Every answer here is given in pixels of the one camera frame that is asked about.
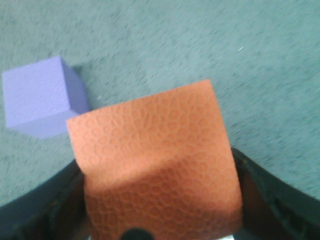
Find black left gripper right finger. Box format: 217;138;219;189
231;147;320;240

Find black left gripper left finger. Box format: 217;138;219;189
0;160;88;240

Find orange foam cube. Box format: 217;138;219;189
67;79;243;240

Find purple foam cube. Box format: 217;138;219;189
2;56;90;139

